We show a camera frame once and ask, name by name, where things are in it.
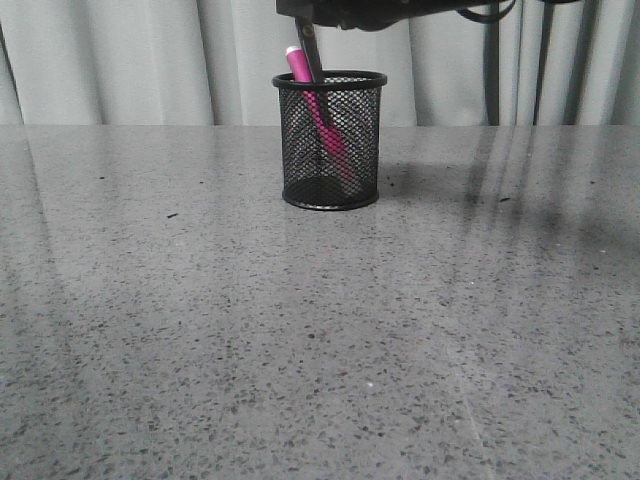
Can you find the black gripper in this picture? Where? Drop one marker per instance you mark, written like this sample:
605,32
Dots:
376,15

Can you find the grey orange scissors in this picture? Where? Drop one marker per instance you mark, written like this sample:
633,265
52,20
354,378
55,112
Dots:
308,41

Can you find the black mesh pen holder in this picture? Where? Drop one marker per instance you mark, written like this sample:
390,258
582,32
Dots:
310,180

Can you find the grey curtain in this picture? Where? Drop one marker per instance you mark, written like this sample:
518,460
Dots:
212,62

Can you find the pink marker pen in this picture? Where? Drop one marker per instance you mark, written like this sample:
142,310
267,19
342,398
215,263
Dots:
330,136

